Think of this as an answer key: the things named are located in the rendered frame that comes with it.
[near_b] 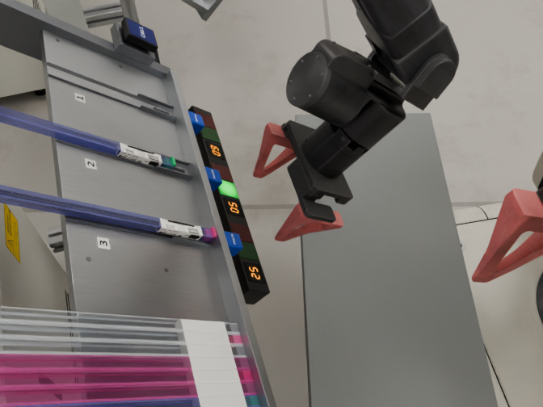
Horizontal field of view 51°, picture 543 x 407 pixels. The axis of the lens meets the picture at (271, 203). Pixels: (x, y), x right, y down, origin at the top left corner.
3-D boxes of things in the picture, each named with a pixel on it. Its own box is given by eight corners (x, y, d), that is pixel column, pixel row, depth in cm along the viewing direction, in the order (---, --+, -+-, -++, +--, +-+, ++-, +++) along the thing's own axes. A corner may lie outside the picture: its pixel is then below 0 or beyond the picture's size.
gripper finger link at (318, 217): (263, 253, 64) (317, 207, 59) (246, 202, 68) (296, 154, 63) (304, 258, 69) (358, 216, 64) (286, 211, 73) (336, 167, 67)
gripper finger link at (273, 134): (246, 203, 68) (296, 156, 63) (231, 157, 72) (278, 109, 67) (287, 211, 72) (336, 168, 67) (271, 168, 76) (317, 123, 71)
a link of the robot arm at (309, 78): (464, 68, 55) (416, 31, 61) (389, 14, 48) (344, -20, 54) (386, 163, 59) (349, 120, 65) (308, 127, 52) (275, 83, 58)
